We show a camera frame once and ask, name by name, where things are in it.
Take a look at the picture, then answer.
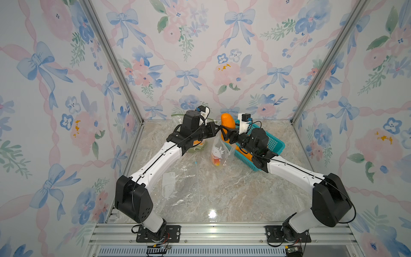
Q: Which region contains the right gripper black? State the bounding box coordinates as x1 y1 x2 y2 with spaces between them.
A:
221 121 258 158

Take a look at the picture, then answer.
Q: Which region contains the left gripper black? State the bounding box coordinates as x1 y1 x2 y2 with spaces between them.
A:
192 122 220 142

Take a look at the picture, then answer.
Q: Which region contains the orange mango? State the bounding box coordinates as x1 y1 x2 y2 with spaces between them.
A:
221 113 236 144

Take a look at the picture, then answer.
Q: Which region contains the clear plastic bag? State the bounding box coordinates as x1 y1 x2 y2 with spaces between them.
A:
211 136 235 168
153 160 203 209

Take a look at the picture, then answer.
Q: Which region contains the red green mango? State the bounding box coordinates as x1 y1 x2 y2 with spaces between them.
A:
211 155 222 167

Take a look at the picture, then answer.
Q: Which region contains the clear zip-top bag green print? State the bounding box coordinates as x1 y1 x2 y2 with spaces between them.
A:
167 110 207 155

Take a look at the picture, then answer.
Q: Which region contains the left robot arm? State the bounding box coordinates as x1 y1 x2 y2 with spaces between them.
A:
114 106 219 239

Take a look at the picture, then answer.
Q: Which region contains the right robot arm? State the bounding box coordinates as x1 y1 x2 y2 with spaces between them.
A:
222 126 356 242

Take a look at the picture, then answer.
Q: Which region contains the teal plastic basket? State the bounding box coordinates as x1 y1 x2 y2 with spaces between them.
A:
232 121 285 173

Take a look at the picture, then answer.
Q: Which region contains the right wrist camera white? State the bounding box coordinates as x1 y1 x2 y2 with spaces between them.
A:
238 113 253 134

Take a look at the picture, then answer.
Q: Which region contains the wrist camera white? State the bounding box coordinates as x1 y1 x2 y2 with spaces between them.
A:
238 113 253 134
197 106 210 126

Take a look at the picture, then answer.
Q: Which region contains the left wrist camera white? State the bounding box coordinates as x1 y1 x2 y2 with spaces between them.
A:
197 106 210 126

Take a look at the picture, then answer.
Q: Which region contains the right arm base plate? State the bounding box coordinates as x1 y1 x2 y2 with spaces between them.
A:
264 225 311 243

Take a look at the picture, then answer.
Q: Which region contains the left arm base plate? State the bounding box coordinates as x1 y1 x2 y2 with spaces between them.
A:
132 225 182 243

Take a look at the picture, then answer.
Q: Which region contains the aluminium frame rail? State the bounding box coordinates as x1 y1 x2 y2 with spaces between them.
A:
83 223 364 257

